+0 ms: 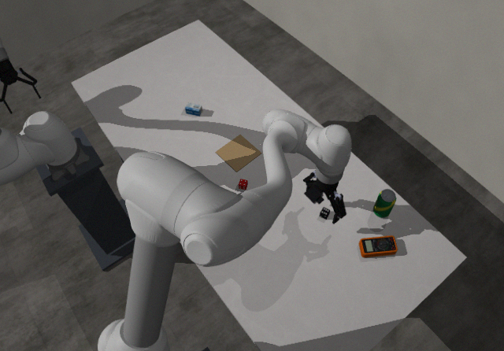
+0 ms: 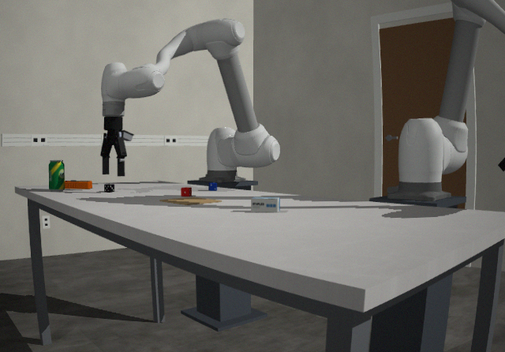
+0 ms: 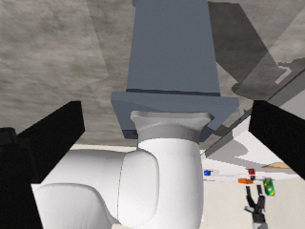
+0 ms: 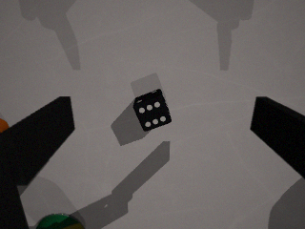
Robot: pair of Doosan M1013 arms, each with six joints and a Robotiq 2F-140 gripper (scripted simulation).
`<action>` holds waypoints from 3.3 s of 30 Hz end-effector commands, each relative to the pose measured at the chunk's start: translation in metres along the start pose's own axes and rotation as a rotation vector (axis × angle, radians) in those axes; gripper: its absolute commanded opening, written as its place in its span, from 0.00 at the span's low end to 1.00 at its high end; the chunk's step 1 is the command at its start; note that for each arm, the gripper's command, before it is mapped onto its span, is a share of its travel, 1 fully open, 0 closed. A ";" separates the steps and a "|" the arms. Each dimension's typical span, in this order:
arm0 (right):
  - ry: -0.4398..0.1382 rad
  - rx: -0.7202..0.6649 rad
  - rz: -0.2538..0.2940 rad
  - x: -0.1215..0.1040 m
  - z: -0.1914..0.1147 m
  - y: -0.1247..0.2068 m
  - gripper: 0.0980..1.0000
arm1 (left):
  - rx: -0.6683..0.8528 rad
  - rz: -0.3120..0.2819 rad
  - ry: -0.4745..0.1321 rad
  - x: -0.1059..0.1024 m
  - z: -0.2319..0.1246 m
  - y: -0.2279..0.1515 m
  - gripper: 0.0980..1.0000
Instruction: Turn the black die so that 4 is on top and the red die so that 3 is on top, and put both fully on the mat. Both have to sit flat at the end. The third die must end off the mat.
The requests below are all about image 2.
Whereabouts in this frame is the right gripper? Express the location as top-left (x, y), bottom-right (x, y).
top-left (100, 117), bottom-right (127, 176)

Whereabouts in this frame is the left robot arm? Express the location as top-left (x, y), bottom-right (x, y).
top-left (387, 0), bottom-right (505, 201)

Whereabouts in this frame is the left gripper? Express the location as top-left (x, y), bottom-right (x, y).
top-left (498, 158), bottom-right (505, 171)

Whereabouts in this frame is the green soda can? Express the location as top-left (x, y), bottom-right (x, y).
top-left (49, 160), bottom-right (65, 192)

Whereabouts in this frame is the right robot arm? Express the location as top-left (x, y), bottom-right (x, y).
top-left (101, 18), bottom-right (280, 182)

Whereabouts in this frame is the orange multimeter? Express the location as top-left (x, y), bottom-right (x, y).
top-left (65, 181), bottom-right (92, 189)

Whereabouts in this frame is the tan flat mat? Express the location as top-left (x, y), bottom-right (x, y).
top-left (159, 197), bottom-right (222, 205)

